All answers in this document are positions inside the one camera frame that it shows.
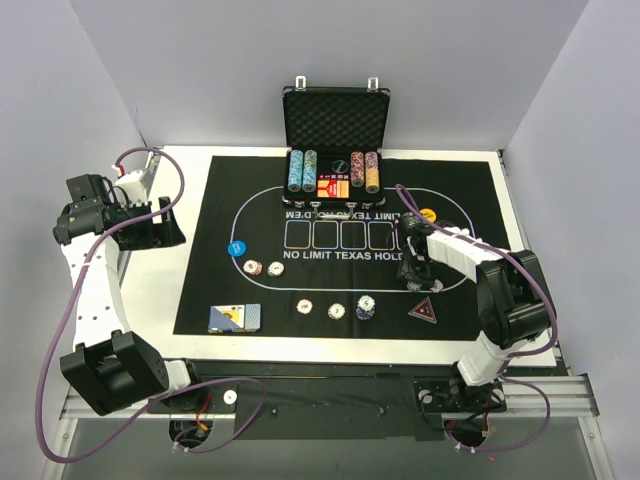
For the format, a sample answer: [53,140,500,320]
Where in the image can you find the red triangular dealer marker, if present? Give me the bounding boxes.
[408,297,437,324]

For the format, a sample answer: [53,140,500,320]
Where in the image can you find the yellow big blind button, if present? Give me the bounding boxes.
[420,208,437,222]

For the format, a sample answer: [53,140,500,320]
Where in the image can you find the blue chip stack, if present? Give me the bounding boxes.
[356,295,376,321]

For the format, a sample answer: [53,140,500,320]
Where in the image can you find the blue small blind button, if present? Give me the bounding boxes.
[227,240,247,258]

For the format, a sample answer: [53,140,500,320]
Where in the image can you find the red chips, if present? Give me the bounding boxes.
[242,259,263,276]

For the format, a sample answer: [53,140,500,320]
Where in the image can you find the grey chip stack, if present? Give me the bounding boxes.
[328,303,346,320]

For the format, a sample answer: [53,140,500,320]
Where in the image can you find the blue playing card deck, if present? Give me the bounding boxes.
[207,304,261,334]

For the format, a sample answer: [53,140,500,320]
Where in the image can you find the red chip stack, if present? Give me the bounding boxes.
[296,299,313,314]

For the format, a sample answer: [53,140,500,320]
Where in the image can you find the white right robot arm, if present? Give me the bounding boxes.
[397,212,555,409]

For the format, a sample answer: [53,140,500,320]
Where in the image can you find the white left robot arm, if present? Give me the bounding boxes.
[53,170,206,416]

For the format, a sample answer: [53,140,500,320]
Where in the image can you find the black poker felt mat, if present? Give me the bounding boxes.
[174,157,509,341]

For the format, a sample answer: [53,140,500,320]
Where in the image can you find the red playing card box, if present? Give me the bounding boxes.
[316,174,350,199]

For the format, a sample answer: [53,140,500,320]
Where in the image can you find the purple and orange chip row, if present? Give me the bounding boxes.
[364,151,380,194]

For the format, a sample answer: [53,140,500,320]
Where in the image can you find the dark red chip row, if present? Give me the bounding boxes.
[350,151,365,188]

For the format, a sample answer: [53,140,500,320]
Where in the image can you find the black dealer button in case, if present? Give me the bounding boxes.
[332,160,350,174]

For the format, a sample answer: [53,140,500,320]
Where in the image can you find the green grey chip row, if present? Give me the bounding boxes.
[302,149,318,192]

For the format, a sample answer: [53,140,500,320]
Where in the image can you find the light blue chip row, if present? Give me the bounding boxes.
[287,150,304,192]

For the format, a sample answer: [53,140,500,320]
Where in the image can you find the black aluminium poker case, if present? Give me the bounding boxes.
[282,76,391,221]

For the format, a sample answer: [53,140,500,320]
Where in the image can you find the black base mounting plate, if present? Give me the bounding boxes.
[144,362,507,444]

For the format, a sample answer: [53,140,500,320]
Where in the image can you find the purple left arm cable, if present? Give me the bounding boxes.
[34,147,267,461]

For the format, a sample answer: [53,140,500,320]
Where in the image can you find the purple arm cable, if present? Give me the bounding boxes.
[34,147,267,461]
[394,183,557,454]

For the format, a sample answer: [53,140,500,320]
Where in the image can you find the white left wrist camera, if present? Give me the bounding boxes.
[112,153,160,205]

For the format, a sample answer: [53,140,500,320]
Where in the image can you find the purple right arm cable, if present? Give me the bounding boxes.
[394,183,557,454]

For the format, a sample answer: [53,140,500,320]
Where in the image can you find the aluminium front rail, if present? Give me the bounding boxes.
[59,374,599,421]

